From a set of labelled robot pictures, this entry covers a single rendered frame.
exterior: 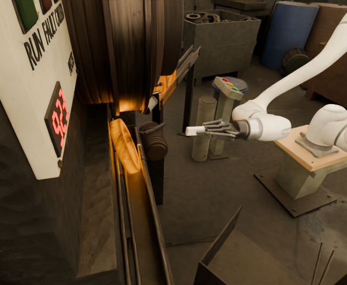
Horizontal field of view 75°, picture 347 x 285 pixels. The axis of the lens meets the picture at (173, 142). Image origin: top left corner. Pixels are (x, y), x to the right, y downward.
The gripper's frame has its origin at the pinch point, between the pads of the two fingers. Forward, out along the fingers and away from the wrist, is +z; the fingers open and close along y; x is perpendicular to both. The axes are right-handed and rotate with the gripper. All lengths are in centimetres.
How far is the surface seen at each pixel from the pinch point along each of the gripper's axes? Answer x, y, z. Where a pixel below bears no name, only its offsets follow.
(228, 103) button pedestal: -21, 63, -51
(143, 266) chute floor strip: -13.1, -38.5, 24.6
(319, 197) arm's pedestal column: -63, 6, -106
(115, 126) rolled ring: 7.0, -6.5, 29.0
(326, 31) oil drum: 9, 229, -286
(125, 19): 38, -23, 28
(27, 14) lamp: 41, -44, 37
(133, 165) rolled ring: -1.7, -14.3, 24.6
